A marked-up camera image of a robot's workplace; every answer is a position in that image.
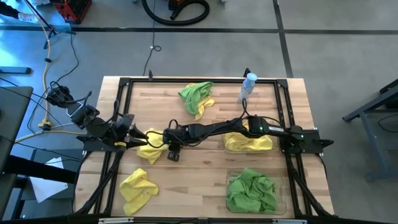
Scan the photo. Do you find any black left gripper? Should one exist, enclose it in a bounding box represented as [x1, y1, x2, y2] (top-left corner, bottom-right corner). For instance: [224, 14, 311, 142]
[114, 113, 149, 147]

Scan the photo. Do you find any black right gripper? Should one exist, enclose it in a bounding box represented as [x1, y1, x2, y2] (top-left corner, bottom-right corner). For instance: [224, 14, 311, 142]
[145, 123, 189, 162]

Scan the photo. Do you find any green microfiber towel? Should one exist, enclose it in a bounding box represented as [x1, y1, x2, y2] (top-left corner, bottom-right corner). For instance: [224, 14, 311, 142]
[226, 179, 265, 214]
[178, 81, 215, 115]
[236, 167, 268, 187]
[254, 177, 278, 212]

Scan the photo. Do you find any blue spray bottle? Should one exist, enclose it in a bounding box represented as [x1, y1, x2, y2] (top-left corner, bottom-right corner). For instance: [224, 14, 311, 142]
[238, 72, 259, 103]

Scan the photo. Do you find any white paper sheet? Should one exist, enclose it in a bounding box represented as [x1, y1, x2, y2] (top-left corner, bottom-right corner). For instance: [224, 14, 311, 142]
[29, 157, 69, 203]

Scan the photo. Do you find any black metal beam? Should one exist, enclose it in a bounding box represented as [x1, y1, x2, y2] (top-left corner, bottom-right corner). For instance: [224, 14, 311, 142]
[0, 154, 77, 184]

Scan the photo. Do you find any clear plastic basket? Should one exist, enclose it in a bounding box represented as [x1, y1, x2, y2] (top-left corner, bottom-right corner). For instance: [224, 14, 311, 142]
[226, 169, 287, 216]
[222, 121, 280, 154]

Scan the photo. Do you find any grey desk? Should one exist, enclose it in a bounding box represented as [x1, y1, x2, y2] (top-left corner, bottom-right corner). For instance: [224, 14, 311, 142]
[0, 86, 34, 175]

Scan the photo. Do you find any black tripod stand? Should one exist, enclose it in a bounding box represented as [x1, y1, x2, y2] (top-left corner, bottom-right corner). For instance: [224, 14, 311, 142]
[23, 0, 77, 50]

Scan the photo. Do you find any grey metal floor bar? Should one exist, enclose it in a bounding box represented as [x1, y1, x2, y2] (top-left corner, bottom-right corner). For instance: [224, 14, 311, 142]
[0, 67, 32, 75]

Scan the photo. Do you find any red plastic crate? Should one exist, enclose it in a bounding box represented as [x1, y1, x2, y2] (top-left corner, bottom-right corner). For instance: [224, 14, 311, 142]
[49, 0, 93, 24]

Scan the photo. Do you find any person's shoe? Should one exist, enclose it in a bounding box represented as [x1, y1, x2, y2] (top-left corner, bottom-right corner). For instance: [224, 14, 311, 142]
[17, 11, 40, 24]

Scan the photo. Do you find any person's leg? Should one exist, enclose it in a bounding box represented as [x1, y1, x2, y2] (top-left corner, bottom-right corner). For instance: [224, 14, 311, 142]
[0, 1, 20, 17]

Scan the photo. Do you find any black aluminium table frame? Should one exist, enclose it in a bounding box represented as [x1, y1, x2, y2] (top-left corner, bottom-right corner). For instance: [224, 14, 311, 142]
[73, 76, 335, 218]

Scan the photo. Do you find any white floor cable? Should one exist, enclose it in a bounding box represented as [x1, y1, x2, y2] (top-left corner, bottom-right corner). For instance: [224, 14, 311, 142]
[14, 121, 81, 141]

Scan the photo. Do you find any silver metal bracket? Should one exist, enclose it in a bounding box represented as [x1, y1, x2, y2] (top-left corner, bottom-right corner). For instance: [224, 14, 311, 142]
[272, 218, 308, 224]
[98, 217, 134, 224]

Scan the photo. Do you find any yellow extension cord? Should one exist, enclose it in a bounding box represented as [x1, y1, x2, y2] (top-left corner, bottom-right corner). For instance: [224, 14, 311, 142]
[14, 15, 91, 143]

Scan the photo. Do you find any thin black floor cable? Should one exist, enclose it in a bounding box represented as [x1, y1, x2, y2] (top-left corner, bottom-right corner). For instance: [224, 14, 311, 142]
[26, 30, 80, 134]
[142, 0, 162, 77]

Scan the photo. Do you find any black vacuum hose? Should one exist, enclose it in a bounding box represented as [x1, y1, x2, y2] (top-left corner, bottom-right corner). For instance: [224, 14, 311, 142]
[141, 0, 211, 27]

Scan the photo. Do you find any blue-grey table frame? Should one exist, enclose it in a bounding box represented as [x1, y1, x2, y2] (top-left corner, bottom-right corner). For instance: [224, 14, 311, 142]
[341, 79, 398, 184]

